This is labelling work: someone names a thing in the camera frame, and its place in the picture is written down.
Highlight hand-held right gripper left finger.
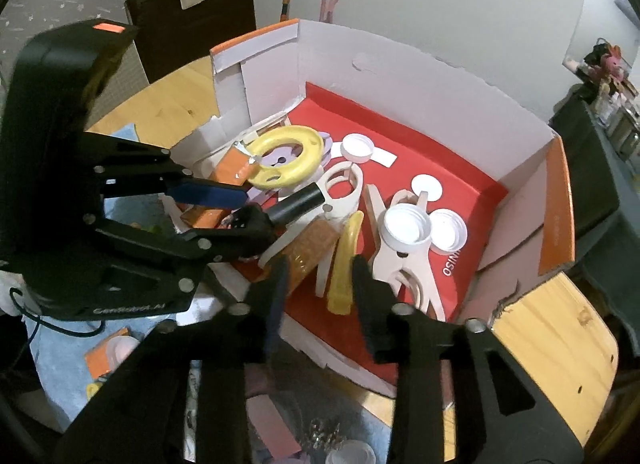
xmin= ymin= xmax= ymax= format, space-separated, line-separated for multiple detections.
xmin=52 ymin=256 xmax=291 ymax=464

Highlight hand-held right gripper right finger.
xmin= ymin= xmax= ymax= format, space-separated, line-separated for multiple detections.
xmin=350 ymin=253 xmax=586 ymax=464

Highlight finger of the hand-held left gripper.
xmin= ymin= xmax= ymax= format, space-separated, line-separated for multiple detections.
xmin=90 ymin=134 xmax=252 ymax=209
xmin=86 ymin=205 xmax=277 ymax=291

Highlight orange foil packet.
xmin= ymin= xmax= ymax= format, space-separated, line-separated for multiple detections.
xmin=180 ymin=141 xmax=257 ymax=230

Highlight yellow hair clip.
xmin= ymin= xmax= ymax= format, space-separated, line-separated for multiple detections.
xmin=327 ymin=210 xmax=365 ymax=316

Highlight black cylinder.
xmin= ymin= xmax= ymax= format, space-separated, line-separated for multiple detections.
xmin=266 ymin=183 xmax=327 ymax=223

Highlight clear white plastic cap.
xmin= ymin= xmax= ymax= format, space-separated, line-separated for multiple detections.
xmin=382 ymin=204 xmax=432 ymax=247

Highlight yellow plastic ring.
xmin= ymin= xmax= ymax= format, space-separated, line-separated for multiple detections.
xmin=247 ymin=125 xmax=325 ymax=190

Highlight white cardboard box orange edges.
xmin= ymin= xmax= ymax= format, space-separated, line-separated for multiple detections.
xmin=209 ymin=19 xmax=576 ymax=400

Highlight tan plastic clothespin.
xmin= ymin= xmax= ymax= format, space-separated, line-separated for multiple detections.
xmin=365 ymin=184 xmax=446 ymax=322

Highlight lilac plastic clothespin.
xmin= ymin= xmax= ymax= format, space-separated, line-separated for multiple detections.
xmin=255 ymin=131 xmax=333 ymax=181

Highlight orange glitter tube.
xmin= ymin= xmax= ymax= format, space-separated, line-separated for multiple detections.
xmin=267 ymin=219 xmax=343 ymax=291

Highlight cream plastic clothespin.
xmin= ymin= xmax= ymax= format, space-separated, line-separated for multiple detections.
xmin=260 ymin=161 xmax=363 ymax=297
xmin=235 ymin=116 xmax=290 ymax=150

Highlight pink block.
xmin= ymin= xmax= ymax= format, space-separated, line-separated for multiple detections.
xmin=245 ymin=391 xmax=301 ymax=460

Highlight white round paper disc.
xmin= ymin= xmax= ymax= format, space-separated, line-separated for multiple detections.
xmin=411 ymin=174 xmax=444 ymax=201

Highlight white plastic jar lid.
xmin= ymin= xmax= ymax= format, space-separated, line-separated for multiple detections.
xmin=325 ymin=441 xmax=376 ymax=464

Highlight white screw bottle cap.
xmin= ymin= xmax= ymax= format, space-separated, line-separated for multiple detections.
xmin=341 ymin=134 xmax=375 ymax=163

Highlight orange packet with white cap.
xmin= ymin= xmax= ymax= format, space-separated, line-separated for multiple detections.
xmin=84 ymin=326 xmax=141 ymax=385

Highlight dark wooden door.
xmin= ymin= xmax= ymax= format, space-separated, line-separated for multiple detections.
xmin=119 ymin=0 xmax=257 ymax=82

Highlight dark cloth covered table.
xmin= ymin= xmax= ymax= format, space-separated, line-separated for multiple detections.
xmin=549 ymin=86 xmax=640 ymax=345

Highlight metal pot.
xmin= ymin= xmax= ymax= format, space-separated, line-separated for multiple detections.
xmin=607 ymin=106 xmax=640 ymax=160

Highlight pink plush toy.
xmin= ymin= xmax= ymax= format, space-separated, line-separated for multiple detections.
xmin=585 ymin=39 xmax=638 ymax=95

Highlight black cable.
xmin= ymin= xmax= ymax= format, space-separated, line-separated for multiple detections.
xmin=7 ymin=286 xmax=107 ymax=337

